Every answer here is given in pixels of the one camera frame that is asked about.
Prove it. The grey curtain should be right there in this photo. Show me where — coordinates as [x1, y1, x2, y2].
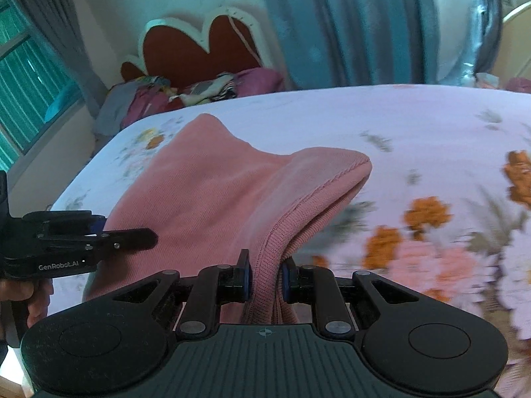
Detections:
[0, 0, 111, 117]

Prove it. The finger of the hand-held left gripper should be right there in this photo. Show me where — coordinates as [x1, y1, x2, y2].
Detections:
[22, 210, 108, 237]
[85, 227, 159, 254]

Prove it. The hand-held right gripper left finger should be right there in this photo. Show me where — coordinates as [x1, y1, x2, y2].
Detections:
[112, 249, 253, 341]

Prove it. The grey garment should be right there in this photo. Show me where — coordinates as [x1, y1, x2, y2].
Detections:
[95, 81, 139, 138]

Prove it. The person's left hand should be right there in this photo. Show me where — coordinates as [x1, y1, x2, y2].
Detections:
[0, 278, 55, 330]

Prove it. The bright window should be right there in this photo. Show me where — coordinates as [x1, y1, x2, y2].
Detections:
[430, 0, 504, 64]

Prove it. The purple cushion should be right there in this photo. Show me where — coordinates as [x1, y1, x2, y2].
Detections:
[234, 68, 286, 99]

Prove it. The cream arched headboard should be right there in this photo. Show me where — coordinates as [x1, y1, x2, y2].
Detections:
[492, 0, 531, 84]

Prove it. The tied blue curtain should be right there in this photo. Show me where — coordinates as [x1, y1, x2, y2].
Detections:
[468, 0, 506, 76]

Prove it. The pink knit sweater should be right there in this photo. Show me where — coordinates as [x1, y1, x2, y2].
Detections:
[83, 113, 373, 326]

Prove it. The patterned cloth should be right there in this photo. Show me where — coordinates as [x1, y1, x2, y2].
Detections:
[178, 72, 239, 107]

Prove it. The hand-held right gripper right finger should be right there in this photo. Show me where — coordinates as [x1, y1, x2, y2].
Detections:
[279, 256, 422, 339]

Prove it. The white cable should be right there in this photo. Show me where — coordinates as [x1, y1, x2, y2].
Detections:
[229, 16, 263, 68]

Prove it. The floral bedsheet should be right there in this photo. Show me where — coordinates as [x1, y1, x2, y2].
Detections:
[49, 83, 531, 398]

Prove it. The red heart-shaped headboard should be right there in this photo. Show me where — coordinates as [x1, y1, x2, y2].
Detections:
[120, 6, 267, 92]

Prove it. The window with teal blind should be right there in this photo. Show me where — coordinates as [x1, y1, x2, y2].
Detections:
[0, 0, 81, 167]

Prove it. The wide blue curtain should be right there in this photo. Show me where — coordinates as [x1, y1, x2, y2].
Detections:
[248, 0, 441, 89]

